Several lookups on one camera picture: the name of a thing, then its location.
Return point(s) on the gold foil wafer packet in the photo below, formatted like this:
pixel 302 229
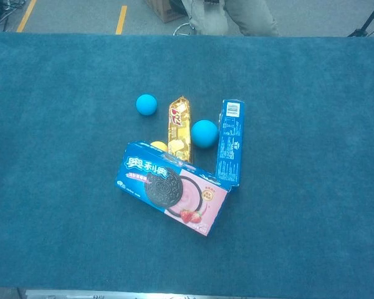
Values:
pixel 179 130

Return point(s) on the large blue ball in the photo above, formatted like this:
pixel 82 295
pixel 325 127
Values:
pixel 204 134

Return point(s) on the yellow ball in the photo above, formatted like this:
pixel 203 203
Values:
pixel 159 145

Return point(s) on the narrow blue snack box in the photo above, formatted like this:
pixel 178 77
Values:
pixel 229 146

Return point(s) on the blue pink Oreo cookie box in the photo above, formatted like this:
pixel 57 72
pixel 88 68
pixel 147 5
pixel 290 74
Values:
pixel 174 193

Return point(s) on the small blue ball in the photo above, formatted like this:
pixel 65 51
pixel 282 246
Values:
pixel 146 105

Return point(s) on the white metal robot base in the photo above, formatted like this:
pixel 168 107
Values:
pixel 81 294

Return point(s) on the brown cardboard box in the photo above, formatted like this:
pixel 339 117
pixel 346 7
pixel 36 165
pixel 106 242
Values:
pixel 162 11

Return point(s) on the teal blue table carpet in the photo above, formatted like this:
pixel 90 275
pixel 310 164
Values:
pixel 50 155

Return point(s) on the seated person in khaki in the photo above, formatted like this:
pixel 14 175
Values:
pixel 252 15

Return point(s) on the black tripod stand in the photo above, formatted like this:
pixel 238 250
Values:
pixel 358 32

